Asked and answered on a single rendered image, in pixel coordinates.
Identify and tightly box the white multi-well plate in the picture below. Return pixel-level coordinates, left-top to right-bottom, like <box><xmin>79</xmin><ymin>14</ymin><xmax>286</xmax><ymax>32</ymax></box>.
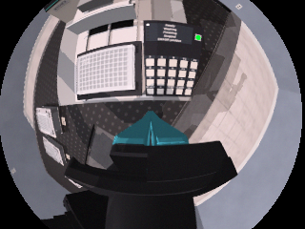
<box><xmin>36</xmin><ymin>112</ymin><xmax>52</xmax><ymax>134</ymax></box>
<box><xmin>43</xmin><ymin>140</ymin><xmax>61</xmax><ymax>162</ymax></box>
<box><xmin>76</xmin><ymin>45</ymin><xmax>135</xmax><ymax>94</ymax></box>

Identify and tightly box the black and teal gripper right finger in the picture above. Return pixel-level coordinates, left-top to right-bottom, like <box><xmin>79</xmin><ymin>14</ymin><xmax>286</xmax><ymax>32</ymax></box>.
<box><xmin>151</xmin><ymin>111</ymin><xmax>190</xmax><ymax>145</ymax></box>

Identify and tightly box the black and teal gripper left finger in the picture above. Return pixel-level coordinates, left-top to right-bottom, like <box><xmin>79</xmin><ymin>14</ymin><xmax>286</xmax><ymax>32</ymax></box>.
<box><xmin>112</xmin><ymin>111</ymin><xmax>151</xmax><ymax>145</ymax></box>

